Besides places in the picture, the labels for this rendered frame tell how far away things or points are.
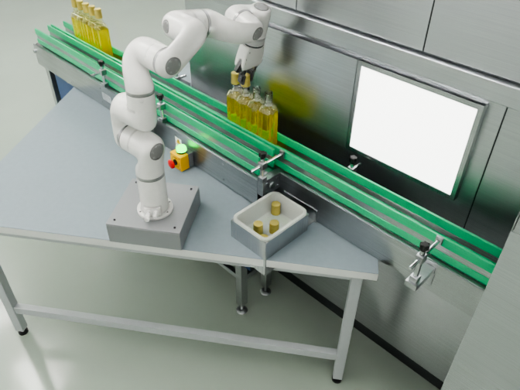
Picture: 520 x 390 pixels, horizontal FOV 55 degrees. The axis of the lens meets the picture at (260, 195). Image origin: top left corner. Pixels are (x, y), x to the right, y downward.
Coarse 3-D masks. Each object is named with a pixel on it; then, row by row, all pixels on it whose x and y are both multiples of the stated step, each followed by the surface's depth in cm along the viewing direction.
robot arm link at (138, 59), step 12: (144, 36) 146; (132, 48) 144; (144, 48) 142; (156, 48) 140; (132, 60) 144; (144, 60) 142; (132, 72) 144; (144, 72) 146; (132, 84) 144; (144, 84) 145; (132, 96) 146; (144, 96) 146
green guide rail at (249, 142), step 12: (60, 36) 274; (72, 48) 270; (84, 48) 259; (96, 60) 256; (108, 60) 246; (120, 72) 243; (156, 84) 225; (168, 96) 221; (180, 108) 219; (192, 108) 211; (204, 120) 209; (216, 120) 202; (228, 132) 201; (240, 132) 194; (240, 144) 198; (252, 144) 192; (264, 144) 187
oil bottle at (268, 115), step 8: (264, 104) 185; (272, 104) 185; (264, 112) 185; (272, 112) 185; (264, 120) 187; (272, 120) 187; (264, 128) 189; (272, 128) 189; (264, 136) 191; (272, 136) 192
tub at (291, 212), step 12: (276, 192) 185; (252, 204) 179; (264, 204) 183; (288, 204) 182; (240, 216) 176; (252, 216) 181; (264, 216) 185; (276, 216) 185; (288, 216) 185; (300, 216) 175; (252, 228) 180; (264, 228) 180; (264, 240) 166
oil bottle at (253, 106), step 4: (252, 100) 188; (260, 100) 188; (248, 104) 189; (252, 104) 187; (256, 104) 187; (260, 104) 187; (248, 108) 190; (252, 108) 188; (256, 108) 187; (248, 112) 191; (252, 112) 189; (256, 112) 188; (248, 116) 192; (252, 116) 190; (256, 116) 189; (248, 120) 193; (252, 120) 191; (256, 120) 190; (248, 124) 194; (252, 124) 192; (256, 124) 191; (248, 128) 195; (252, 128) 193; (256, 128) 192; (252, 132) 194; (256, 132) 193
